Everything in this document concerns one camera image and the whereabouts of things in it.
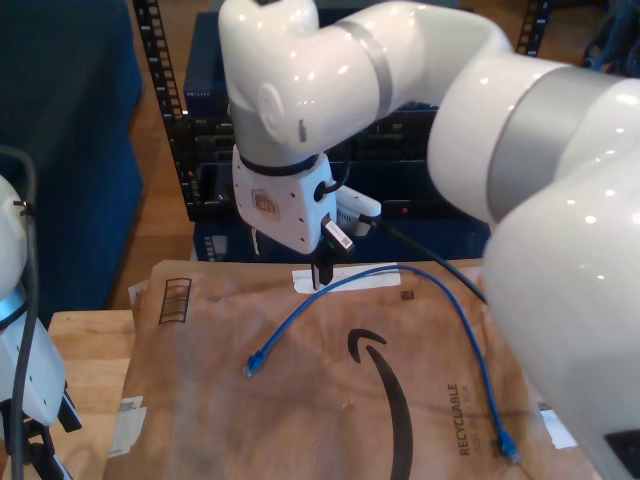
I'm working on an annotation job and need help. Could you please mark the blue network cable clear plugs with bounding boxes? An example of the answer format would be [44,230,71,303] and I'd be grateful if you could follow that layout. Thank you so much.
[241,264,524,465]

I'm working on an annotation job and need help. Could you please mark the black rack server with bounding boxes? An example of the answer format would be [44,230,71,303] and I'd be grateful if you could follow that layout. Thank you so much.
[192,112,436,164]

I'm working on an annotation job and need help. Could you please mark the blue device under rack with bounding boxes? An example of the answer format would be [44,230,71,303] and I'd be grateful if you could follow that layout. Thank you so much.
[192,218,496,264]

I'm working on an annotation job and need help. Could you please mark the brown paper mailer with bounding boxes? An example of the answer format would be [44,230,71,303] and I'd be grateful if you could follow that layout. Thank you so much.
[102,258,596,480]

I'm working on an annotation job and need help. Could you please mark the blue sofa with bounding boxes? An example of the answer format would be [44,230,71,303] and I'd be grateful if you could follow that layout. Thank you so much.
[0,0,146,374]

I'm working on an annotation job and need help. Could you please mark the chair with dark red legs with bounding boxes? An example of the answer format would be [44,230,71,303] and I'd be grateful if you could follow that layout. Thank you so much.
[579,0,640,76]

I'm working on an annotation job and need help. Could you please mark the black rack frame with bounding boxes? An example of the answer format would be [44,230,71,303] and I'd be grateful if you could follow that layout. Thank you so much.
[130,0,554,224]

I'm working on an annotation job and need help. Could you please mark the blue network switch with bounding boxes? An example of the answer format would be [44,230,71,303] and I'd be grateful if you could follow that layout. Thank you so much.
[182,7,444,120]

